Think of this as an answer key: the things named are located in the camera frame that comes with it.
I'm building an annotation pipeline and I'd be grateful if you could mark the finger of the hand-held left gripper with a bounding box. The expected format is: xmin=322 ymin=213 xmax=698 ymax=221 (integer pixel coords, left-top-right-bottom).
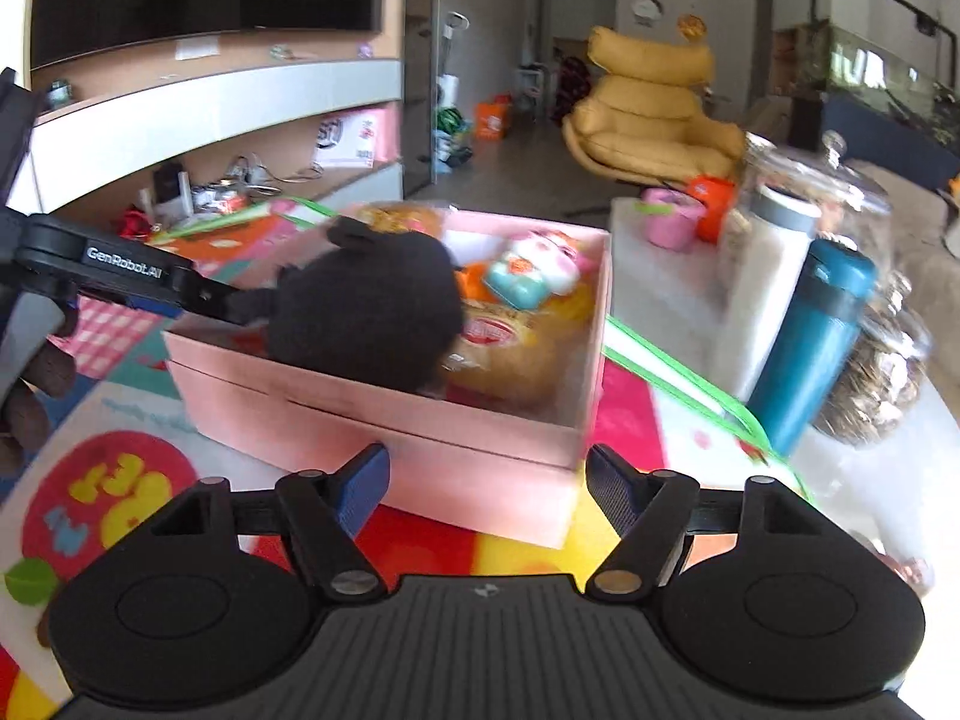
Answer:
xmin=19 ymin=214 xmax=272 ymax=328

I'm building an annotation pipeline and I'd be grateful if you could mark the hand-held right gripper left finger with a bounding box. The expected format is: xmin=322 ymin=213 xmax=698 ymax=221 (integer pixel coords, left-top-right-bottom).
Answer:
xmin=154 ymin=442 xmax=392 ymax=601

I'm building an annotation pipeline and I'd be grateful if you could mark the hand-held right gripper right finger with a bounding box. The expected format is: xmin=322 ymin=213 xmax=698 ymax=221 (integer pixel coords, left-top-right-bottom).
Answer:
xmin=585 ymin=444 xmax=826 ymax=601

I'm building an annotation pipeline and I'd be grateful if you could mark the pink cardboard box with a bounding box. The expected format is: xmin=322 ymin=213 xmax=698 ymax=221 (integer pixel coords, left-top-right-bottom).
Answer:
xmin=161 ymin=207 xmax=614 ymax=550

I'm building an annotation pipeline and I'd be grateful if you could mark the black plush toy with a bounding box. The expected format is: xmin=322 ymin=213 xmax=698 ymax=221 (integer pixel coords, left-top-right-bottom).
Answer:
xmin=266 ymin=216 xmax=467 ymax=395

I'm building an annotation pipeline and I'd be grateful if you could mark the person's left hand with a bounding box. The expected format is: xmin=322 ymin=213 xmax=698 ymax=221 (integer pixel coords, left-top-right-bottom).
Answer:
xmin=0 ymin=343 xmax=77 ymax=478

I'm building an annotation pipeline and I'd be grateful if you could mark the yellow bread packet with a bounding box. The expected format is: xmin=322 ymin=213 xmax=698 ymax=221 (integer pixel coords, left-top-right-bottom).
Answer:
xmin=441 ymin=292 xmax=595 ymax=412

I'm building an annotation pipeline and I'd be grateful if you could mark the white and wood shelf unit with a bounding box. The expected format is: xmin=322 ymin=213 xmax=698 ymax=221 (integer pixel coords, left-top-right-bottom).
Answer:
xmin=0 ymin=37 xmax=407 ymax=242

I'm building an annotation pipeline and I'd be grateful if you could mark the colourful play mat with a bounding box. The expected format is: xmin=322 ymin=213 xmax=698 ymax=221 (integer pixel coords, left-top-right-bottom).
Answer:
xmin=0 ymin=199 xmax=820 ymax=720

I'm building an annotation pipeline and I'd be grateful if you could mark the teal toy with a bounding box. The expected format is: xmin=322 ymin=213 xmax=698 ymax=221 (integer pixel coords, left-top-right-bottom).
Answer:
xmin=483 ymin=255 xmax=557 ymax=313

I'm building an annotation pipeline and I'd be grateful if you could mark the pink and white toy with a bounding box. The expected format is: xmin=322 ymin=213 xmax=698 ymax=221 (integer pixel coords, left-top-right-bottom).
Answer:
xmin=499 ymin=228 xmax=602 ymax=295

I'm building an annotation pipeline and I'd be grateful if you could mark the teal insulated bottle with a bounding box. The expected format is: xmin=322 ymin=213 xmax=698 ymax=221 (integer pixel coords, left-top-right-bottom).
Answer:
xmin=746 ymin=238 xmax=879 ymax=460

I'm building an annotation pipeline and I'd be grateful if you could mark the white and pink carton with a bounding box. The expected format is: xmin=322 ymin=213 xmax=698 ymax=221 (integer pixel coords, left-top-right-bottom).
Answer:
xmin=311 ymin=109 xmax=392 ymax=170

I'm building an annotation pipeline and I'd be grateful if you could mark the white bottle with grey cap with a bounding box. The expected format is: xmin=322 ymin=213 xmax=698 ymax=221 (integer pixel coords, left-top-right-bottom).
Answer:
xmin=712 ymin=184 xmax=823 ymax=400

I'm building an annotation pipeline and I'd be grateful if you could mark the pink toy bucket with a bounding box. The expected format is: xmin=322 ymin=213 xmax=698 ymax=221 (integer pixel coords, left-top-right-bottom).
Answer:
xmin=640 ymin=189 xmax=701 ymax=251

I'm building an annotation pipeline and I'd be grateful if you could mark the glass jar of brown nuts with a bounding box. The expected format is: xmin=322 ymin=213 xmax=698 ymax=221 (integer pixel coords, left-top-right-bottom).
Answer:
xmin=814 ymin=270 xmax=935 ymax=446

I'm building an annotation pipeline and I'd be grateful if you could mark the orange toy bucket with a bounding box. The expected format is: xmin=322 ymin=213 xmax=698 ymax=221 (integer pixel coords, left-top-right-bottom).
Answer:
xmin=686 ymin=176 xmax=740 ymax=245

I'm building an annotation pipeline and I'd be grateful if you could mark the yellow lounge armchair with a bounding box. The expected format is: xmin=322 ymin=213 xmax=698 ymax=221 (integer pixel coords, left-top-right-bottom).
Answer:
xmin=562 ymin=25 xmax=748 ymax=193

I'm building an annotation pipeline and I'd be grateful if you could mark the glass jar of pale nuts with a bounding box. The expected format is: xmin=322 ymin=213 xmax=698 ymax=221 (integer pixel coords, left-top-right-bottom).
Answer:
xmin=720 ymin=131 xmax=895 ymax=316

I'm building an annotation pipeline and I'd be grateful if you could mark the orange paper bag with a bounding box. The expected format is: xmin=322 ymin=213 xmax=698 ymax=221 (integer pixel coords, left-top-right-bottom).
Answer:
xmin=474 ymin=97 xmax=515 ymax=142

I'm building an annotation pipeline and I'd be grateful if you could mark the dark chair with draped cloth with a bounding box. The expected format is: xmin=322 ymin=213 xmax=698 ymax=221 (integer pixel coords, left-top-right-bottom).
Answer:
xmin=553 ymin=56 xmax=595 ymax=122

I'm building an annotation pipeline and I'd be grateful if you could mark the dark blue cabinet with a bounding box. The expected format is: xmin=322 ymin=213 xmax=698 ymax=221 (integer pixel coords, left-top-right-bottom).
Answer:
xmin=821 ymin=94 xmax=960 ymax=190

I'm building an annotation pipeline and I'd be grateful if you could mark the tangle of cables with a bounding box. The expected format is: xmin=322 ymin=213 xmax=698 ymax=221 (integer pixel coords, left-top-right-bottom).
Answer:
xmin=191 ymin=154 xmax=325 ymax=212

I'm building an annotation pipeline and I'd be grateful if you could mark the glass aquarium with black frame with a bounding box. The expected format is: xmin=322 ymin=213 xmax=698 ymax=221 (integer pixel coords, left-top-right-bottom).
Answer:
xmin=795 ymin=0 xmax=960 ymax=145

